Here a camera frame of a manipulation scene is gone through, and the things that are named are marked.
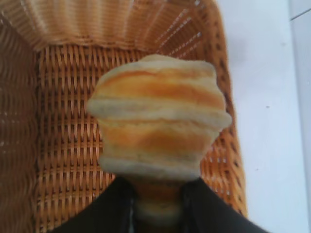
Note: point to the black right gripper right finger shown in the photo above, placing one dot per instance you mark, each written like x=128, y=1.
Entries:
x=209, y=211

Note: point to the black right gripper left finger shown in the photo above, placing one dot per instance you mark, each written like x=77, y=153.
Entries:
x=107, y=211

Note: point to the long ridged bread loaf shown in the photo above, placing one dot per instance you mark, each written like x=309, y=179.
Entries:
x=158, y=109

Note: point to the brown woven wicker basket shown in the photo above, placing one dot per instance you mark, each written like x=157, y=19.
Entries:
x=60, y=121

